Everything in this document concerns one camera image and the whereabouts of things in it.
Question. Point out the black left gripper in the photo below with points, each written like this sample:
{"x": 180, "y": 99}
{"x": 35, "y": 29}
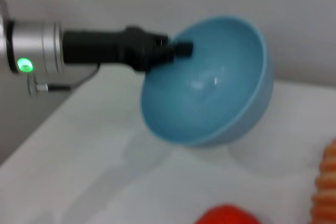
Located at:
{"x": 110, "y": 48}

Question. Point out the blue plastic bowl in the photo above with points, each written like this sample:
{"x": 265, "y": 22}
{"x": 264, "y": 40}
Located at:
{"x": 210, "y": 90}

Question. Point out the orange plush toy fruit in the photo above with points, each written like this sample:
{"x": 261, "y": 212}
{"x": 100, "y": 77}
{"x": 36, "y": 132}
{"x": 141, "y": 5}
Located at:
{"x": 228, "y": 216}

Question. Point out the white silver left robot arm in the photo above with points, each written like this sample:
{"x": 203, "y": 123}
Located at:
{"x": 31, "y": 48}

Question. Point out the orange striped bread roll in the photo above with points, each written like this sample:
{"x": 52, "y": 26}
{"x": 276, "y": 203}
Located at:
{"x": 326, "y": 182}

